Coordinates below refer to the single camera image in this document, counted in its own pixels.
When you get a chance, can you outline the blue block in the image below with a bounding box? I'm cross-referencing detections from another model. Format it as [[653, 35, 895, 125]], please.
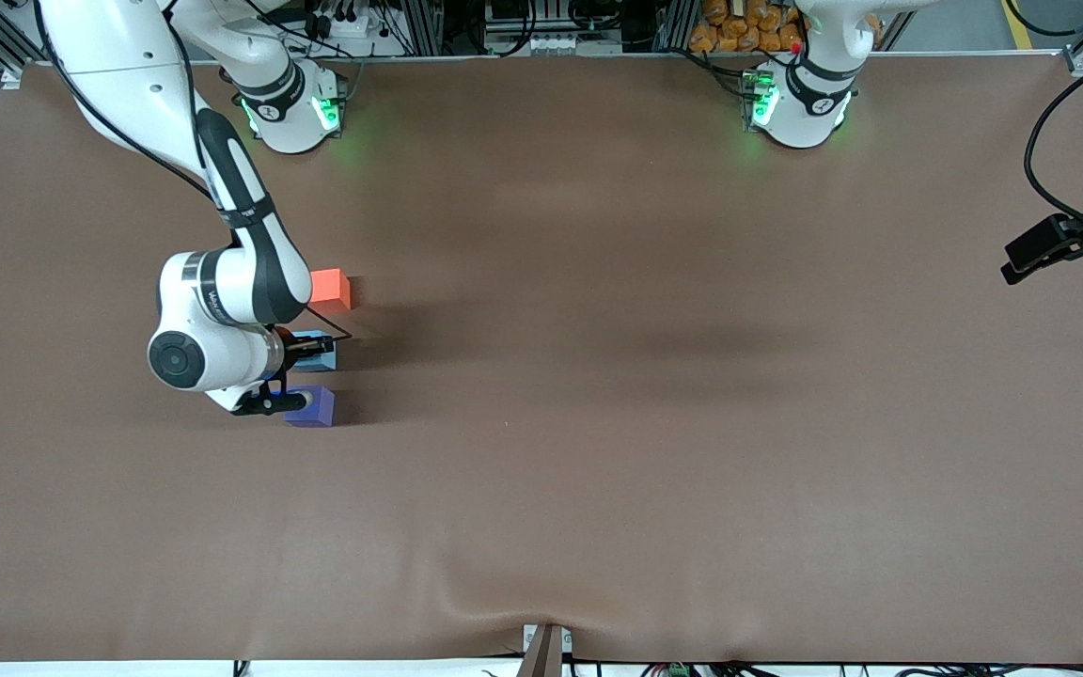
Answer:
[[297, 329, 338, 371]]

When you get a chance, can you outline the orange block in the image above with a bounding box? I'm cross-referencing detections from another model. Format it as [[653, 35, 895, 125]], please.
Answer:
[[308, 268, 353, 312]]

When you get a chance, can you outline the purple block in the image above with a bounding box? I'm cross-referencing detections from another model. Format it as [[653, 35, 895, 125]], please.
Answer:
[[283, 384, 337, 429]]

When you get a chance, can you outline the brown table cloth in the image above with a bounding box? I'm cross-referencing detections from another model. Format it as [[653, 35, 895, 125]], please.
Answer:
[[0, 52, 1083, 664]]

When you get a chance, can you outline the white power strip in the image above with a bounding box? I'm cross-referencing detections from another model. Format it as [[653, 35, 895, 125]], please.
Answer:
[[314, 9, 392, 40]]

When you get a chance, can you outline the pile of orange packets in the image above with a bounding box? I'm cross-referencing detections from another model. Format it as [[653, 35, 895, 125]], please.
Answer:
[[689, 0, 804, 54]]

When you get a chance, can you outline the white connector strip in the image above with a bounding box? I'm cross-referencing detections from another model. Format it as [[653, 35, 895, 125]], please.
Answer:
[[527, 33, 604, 56]]

